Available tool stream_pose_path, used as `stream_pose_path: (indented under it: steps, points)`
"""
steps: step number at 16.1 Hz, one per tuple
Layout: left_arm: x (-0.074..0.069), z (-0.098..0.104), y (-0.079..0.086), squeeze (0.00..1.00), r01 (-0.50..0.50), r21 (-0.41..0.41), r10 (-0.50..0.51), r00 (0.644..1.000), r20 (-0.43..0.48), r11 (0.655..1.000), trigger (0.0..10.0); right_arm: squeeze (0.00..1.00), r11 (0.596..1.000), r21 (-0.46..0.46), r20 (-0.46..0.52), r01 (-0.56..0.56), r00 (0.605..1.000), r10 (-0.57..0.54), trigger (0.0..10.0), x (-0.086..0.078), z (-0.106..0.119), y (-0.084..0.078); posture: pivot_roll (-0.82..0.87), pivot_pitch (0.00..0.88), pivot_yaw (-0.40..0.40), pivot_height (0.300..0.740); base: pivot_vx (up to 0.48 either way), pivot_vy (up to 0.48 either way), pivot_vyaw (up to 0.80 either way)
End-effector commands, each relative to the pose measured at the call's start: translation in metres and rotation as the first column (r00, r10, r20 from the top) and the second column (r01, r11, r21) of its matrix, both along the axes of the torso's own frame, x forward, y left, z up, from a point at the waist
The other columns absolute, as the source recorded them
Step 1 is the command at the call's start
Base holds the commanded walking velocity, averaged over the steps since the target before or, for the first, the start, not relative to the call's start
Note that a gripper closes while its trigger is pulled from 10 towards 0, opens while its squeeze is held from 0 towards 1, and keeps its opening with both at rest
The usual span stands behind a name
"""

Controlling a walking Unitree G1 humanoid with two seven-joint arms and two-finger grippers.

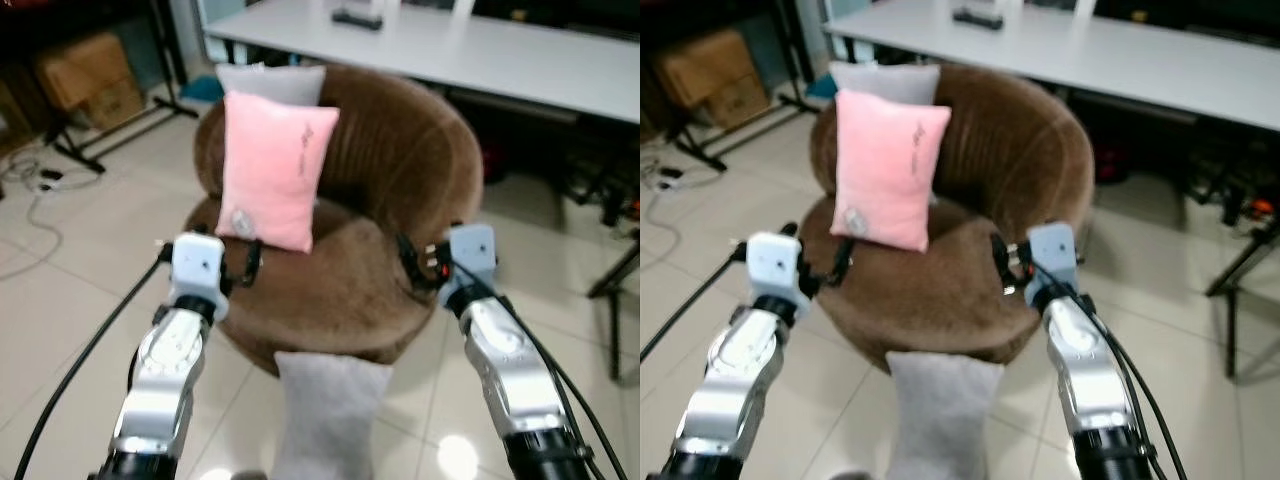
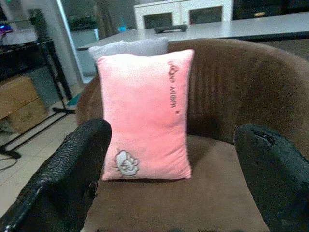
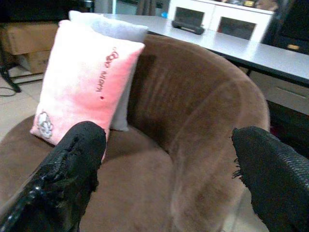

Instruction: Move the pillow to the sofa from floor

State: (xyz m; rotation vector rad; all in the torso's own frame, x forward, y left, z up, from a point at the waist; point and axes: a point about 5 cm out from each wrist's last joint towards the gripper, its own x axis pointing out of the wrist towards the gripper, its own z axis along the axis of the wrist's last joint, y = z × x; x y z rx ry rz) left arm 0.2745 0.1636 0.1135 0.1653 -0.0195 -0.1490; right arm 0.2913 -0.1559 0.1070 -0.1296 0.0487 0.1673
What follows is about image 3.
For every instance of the brown round sofa chair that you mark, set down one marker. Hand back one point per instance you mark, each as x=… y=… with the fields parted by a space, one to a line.
x=181 y=96

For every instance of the light grey pillow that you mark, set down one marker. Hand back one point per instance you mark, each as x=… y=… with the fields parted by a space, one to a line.
x=116 y=29

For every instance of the white long table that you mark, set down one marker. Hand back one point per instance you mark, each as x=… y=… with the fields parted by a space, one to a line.
x=241 y=48

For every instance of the white cabinet with glass doors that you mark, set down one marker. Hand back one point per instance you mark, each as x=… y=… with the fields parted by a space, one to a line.
x=214 y=12

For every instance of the small cardboard box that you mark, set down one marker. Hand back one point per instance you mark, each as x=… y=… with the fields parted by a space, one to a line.
x=36 y=61

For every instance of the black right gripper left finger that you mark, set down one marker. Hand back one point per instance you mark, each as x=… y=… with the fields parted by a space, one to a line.
x=72 y=154

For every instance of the black monitor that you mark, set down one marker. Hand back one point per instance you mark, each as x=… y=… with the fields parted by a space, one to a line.
x=292 y=21

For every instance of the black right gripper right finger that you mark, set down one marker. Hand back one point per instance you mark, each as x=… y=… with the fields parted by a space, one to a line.
x=272 y=174

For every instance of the large cardboard box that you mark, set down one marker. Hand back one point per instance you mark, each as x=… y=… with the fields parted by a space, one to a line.
x=29 y=36

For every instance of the black flat device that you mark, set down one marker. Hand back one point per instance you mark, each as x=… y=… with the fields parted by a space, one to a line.
x=188 y=26

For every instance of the pink plush pillow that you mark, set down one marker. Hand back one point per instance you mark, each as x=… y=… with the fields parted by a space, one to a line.
x=82 y=79

